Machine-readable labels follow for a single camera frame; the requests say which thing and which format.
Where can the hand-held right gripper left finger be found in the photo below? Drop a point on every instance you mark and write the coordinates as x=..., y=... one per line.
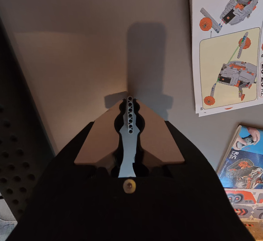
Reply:
x=98, y=142

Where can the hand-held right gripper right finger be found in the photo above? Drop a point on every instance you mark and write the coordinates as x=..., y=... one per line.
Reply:
x=160, y=142

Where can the grey perforated toy beam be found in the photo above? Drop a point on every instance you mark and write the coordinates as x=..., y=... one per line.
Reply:
x=130, y=119

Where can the grey desk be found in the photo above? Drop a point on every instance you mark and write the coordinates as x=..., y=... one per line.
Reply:
x=82, y=39

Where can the robot kit box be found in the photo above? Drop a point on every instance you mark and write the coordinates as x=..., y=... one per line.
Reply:
x=244, y=158

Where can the black perforated panel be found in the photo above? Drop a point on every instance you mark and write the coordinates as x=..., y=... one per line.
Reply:
x=12, y=142

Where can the grey orange printed sheet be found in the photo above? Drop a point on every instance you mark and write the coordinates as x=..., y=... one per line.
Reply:
x=242, y=202

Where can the building instruction booklet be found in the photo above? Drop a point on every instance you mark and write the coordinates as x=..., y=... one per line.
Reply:
x=226, y=60

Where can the brown cardboard piece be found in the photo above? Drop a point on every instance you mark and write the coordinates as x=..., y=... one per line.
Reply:
x=253, y=230

